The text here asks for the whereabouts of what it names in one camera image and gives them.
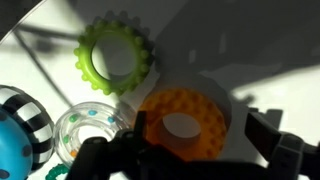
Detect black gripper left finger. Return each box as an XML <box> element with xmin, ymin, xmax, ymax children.
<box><xmin>66</xmin><ymin>110</ymin><xmax>188</xmax><ymax>180</ymax></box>

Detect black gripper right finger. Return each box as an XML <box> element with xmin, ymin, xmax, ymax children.
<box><xmin>245</xmin><ymin>110</ymin><xmax>320</xmax><ymax>180</ymax></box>

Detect orange bumpy ring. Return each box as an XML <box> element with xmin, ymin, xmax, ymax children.
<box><xmin>136</xmin><ymin>87</ymin><xmax>230</xmax><ymax>163</ymax></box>

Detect teal bumpy ring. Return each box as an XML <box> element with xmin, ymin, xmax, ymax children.
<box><xmin>44</xmin><ymin>163</ymin><xmax>71</xmax><ymax>180</ymax></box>

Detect clear ring with beads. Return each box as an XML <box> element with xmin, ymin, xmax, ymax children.
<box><xmin>53</xmin><ymin>101</ymin><xmax>130</xmax><ymax>168</ymax></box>

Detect lime green bumpy ring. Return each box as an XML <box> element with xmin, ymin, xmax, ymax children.
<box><xmin>73</xmin><ymin>19</ymin><xmax>155</xmax><ymax>97</ymax></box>

